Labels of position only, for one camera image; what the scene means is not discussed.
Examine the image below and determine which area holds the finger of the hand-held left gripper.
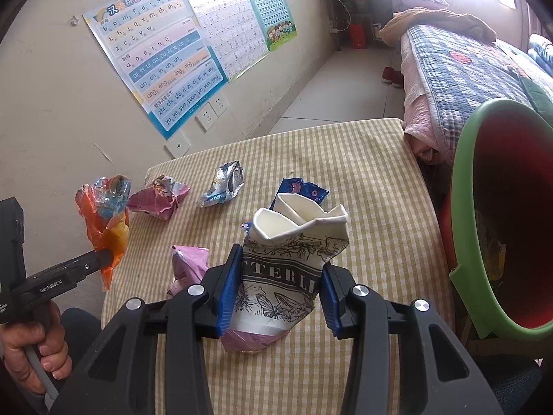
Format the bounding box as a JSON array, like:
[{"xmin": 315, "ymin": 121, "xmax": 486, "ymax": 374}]
[{"xmin": 47, "ymin": 248, "xmax": 114, "ymax": 289}]

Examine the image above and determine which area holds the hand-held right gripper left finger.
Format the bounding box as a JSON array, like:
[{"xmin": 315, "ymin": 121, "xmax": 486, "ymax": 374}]
[{"xmin": 65, "ymin": 244, "xmax": 243, "ymax": 415}]

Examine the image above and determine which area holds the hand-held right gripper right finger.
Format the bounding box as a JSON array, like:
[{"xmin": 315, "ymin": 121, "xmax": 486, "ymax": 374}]
[{"xmin": 322, "ymin": 264, "xmax": 504, "ymax": 415}]

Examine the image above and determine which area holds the orange plastic wrapper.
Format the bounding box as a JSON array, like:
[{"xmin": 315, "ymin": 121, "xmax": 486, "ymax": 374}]
[{"xmin": 75, "ymin": 175, "xmax": 131, "ymax": 291}]

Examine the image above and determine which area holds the white printed paper cup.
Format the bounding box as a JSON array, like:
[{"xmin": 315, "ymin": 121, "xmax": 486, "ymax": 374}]
[{"xmin": 240, "ymin": 194, "xmax": 350, "ymax": 339}]

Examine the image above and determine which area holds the red bin with green rim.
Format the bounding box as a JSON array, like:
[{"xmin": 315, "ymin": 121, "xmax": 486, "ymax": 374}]
[{"xmin": 441, "ymin": 99, "xmax": 553, "ymax": 340}]

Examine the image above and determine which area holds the person's left hand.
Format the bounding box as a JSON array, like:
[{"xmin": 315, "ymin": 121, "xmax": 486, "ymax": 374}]
[{"xmin": 0, "ymin": 300, "xmax": 72, "ymax": 395}]

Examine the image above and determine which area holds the purple plastic bag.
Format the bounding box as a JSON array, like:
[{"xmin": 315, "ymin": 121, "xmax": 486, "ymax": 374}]
[{"xmin": 166, "ymin": 244, "xmax": 297, "ymax": 354}]

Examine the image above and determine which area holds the dark blue clothing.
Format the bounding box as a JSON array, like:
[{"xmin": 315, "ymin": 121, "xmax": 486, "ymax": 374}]
[{"xmin": 60, "ymin": 309, "xmax": 103, "ymax": 357}]

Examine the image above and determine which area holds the pink crumpled wrapper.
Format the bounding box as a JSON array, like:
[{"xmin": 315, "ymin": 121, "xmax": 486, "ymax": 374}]
[{"xmin": 129, "ymin": 175, "xmax": 191, "ymax": 221}]

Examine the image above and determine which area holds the blue silver wrapper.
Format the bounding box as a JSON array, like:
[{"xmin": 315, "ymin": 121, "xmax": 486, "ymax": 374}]
[{"xmin": 197, "ymin": 161, "xmax": 245, "ymax": 207}]

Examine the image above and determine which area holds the blue snack packet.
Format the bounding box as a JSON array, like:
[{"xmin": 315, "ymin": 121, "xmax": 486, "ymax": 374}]
[{"xmin": 270, "ymin": 176, "xmax": 330, "ymax": 212}]

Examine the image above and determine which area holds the pink bed sheet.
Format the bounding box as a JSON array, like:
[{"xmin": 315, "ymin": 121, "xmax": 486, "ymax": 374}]
[{"xmin": 401, "ymin": 47, "xmax": 448, "ymax": 163}]

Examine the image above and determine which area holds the bed with quilt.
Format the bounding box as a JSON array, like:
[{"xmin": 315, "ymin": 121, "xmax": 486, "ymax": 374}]
[{"xmin": 400, "ymin": 24, "xmax": 553, "ymax": 156}]

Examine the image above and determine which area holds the green leaf cushion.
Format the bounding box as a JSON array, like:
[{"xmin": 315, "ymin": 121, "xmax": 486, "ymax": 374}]
[{"xmin": 521, "ymin": 75, "xmax": 553, "ymax": 115}]

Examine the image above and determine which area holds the yellow blanket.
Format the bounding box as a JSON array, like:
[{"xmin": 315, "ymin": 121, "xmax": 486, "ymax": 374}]
[{"xmin": 379, "ymin": 6, "xmax": 497, "ymax": 46}]

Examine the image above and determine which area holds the dark metal shelf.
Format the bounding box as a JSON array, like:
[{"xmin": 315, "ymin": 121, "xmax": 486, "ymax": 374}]
[{"xmin": 319, "ymin": 0, "xmax": 396, "ymax": 50}]

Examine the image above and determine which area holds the blue patterned pillow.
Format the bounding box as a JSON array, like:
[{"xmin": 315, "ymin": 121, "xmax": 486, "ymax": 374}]
[{"xmin": 527, "ymin": 34, "xmax": 553, "ymax": 74}]

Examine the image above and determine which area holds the grey cable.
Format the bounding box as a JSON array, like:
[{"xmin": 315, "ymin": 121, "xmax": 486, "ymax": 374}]
[{"xmin": 24, "ymin": 346, "xmax": 59, "ymax": 400}]

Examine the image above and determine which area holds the white round-hole wall socket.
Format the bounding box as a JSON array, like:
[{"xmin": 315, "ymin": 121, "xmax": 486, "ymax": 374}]
[{"xmin": 164, "ymin": 132, "xmax": 191, "ymax": 158}]

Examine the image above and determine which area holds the blue letter wall poster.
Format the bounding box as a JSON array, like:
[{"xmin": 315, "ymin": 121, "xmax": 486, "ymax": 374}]
[{"xmin": 83, "ymin": 0, "xmax": 229, "ymax": 141}]

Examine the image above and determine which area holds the white chart wall poster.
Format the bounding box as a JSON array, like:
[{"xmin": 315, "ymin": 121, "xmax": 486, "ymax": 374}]
[{"xmin": 176, "ymin": 0, "xmax": 271, "ymax": 83}]

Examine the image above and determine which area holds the white cable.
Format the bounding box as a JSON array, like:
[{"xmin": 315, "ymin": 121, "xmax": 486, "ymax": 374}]
[{"xmin": 332, "ymin": 0, "xmax": 352, "ymax": 32}]

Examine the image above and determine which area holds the green chart wall poster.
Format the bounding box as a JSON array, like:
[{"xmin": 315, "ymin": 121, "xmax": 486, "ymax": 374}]
[{"xmin": 235, "ymin": 0, "xmax": 299, "ymax": 52}]

